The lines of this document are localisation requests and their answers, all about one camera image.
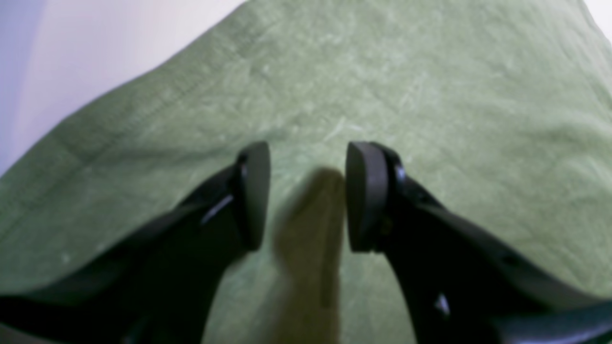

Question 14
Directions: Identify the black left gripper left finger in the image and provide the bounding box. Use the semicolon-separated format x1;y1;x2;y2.
1;141;271;344

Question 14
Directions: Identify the green t-shirt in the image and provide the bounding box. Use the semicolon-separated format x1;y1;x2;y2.
0;0;612;344

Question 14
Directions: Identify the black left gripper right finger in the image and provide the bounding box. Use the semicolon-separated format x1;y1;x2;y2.
345;141;612;344

